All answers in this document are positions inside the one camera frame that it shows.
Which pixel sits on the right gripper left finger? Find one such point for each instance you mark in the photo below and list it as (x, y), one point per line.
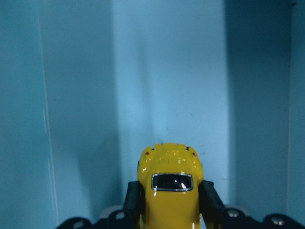
(134, 203)

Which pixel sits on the light blue plastic bin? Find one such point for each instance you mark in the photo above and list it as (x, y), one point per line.
(87, 85)

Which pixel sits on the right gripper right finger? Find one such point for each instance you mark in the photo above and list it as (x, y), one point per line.
(210, 205)

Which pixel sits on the yellow beetle toy car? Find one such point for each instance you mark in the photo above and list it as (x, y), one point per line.
(170, 175)

